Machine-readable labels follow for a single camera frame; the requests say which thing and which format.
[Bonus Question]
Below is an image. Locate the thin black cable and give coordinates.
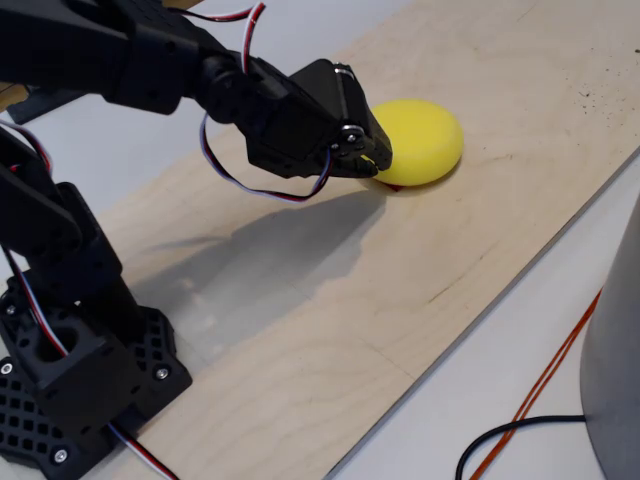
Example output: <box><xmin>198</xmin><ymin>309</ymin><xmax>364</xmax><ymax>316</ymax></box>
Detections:
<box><xmin>454</xmin><ymin>414</ymin><xmax>587</xmax><ymax>480</ymax></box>

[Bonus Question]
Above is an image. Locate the gripper servo cable loop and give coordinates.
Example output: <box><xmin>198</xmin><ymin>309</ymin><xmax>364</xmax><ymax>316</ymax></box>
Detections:
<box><xmin>199</xmin><ymin>112</ymin><xmax>335</xmax><ymax>204</ymax></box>

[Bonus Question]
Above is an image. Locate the light plywood board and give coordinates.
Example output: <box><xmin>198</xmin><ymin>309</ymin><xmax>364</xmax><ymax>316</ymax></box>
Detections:
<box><xmin>0</xmin><ymin>0</ymin><xmax>640</xmax><ymax>480</ymax></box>

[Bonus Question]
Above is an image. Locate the thin orange wire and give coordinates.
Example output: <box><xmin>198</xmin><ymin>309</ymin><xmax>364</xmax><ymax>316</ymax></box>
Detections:
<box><xmin>467</xmin><ymin>287</ymin><xmax>603</xmax><ymax>480</ymax></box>
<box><xmin>472</xmin><ymin>292</ymin><xmax>605</xmax><ymax>480</ymax></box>

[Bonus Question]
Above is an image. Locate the yellow round foam disc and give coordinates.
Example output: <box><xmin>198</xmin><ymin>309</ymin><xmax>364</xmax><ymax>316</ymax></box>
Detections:
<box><xmin>367</xmin><ymin>97</ymin><xmax>465</xmax><ymax>188</ymax></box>

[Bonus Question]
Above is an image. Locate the flat black plastic piece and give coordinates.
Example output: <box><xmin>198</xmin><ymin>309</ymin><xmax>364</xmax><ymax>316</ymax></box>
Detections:
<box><xmin>8</xmin><ymin>85</ymin><xmax>104</xmax><ymax>126</ymax></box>

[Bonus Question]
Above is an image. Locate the red white black base cable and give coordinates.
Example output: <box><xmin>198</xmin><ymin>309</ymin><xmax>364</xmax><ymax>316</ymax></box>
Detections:
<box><xmin>106</xmin><ymin>422</ymin><xmax>180</xmax><ymax>480</ymax></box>

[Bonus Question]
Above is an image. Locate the wrist servo cable loop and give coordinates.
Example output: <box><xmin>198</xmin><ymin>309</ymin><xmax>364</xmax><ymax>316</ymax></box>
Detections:
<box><xmin>174</xmin><ymin>1</ymin><xmax>267</xmax><ymax>74</ymax></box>

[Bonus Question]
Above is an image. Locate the grey round conical object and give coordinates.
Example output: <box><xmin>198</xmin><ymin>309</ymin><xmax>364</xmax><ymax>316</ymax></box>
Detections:
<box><xmin>579</xmin><ymin>192</ymin><xmax>640</xmax><ymax>480</ymax></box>

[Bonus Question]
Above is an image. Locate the black robot arm with base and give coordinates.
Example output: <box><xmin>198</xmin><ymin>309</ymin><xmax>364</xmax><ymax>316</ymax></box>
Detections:
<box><xmin>0</xmin><ymin>0</ymin><xmax>296</xmax><ymax>479</ymax></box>

